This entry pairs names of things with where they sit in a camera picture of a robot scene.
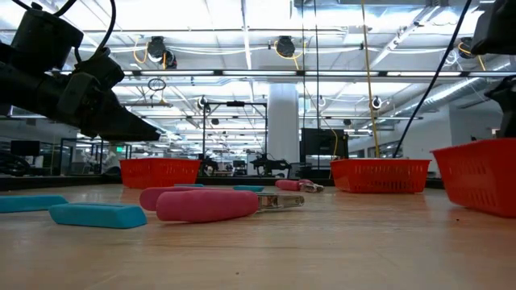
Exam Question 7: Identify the red plastic basket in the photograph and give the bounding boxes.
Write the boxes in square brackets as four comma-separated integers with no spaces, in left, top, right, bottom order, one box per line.
[330,158,432,194]
[430,138,516,219]
[119,157,202,190]

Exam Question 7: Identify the pink handled pliers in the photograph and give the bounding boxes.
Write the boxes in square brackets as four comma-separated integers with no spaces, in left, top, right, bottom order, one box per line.
[275,179,325,194]
[139,185,306,224]

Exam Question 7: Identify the white column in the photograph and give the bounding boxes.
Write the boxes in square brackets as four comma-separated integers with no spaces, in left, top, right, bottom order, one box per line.
[267,83,301,164]

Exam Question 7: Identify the black diagonal cable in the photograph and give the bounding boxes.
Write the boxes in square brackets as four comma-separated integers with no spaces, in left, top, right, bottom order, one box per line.
[392,0,472,159]

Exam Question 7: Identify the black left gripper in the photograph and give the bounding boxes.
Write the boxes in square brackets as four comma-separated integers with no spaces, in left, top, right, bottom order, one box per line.
[56,47,162,143]

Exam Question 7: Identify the silver ventilation duct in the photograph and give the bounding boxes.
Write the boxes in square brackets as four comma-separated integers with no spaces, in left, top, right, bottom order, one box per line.
[394,76,497,118]

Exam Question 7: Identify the yellow hanging cable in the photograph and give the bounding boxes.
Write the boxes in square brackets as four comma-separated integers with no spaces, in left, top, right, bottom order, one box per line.
[360,0,381,160]

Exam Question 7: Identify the black background frame stand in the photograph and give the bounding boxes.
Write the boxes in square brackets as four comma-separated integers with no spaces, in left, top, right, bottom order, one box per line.
[201,100,269,178]

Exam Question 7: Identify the black ceiling cable reel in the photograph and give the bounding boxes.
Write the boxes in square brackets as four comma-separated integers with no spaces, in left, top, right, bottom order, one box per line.
[146,35,178,70]
[275,35,298,59]

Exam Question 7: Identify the black monitor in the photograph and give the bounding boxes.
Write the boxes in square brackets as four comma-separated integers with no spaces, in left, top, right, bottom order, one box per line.
[10,139,41,157]

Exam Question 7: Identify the black perforated computer case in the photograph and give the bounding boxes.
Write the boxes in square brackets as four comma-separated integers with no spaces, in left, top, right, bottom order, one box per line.
[299,127,350,170]

